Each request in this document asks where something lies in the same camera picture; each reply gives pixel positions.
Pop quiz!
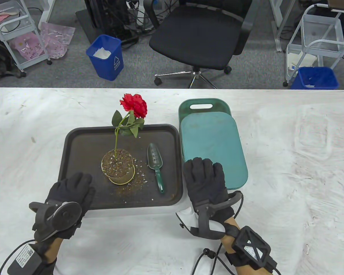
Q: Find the person's left hand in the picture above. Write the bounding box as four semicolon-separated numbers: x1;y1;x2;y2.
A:
33;172;96;244

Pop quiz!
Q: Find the person's right hand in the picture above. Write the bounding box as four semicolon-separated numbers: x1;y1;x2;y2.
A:
182;158;235;224

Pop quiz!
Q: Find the brown potting mix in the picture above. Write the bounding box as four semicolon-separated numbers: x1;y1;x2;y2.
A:
102;149;134;177

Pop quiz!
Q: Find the green plastic trowel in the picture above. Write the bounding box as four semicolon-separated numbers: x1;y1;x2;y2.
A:
147;143;166;194

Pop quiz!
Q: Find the red artificial rose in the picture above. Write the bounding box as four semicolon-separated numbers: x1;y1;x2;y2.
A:
112;93;148;172

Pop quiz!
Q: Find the person's left forearm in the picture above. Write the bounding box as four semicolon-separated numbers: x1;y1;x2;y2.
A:
44;237;64;262

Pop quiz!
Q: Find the grey handheld controller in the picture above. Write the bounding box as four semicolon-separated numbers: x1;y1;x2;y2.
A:
29;201;83;241
175;191;244;240

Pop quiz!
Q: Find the green plastic bin lid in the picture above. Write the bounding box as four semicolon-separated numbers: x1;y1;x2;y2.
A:
180;112;249;191

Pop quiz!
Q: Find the dark brown plastic tray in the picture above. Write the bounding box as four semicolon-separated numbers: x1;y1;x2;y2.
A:
57;124;184;211

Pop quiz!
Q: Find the yellow ribbed flower pot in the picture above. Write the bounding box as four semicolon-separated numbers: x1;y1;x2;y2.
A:
101;149;136;185

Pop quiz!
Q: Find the green plastic bin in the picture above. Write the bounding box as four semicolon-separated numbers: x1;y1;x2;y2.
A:
178;98;233;162

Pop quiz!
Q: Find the blue waste bin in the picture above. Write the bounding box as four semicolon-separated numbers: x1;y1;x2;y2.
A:
86;34;124;81
291;67;339;90

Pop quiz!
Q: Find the white crumpled paper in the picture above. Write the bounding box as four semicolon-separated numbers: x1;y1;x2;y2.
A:
93;48;112;60

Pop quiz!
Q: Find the black office chair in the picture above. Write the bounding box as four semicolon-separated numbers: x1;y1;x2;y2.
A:
143;0;253;89

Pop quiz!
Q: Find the pink plastic bag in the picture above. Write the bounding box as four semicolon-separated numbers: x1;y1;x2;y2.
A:
40;22;76;60
11;32;43;60

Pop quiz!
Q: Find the black floor mat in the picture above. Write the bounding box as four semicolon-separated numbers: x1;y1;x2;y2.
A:
75;9;138;45

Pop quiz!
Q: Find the black computer tower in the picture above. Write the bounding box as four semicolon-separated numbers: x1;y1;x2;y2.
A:
85;0;131;31

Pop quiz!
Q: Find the black wrist strap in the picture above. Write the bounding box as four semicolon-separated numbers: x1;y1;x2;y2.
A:
224;226;282;275
7;243;58;275

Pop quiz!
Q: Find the white wire cart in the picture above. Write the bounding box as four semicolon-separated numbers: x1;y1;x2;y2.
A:
0;0;52;72
283;4;344;87

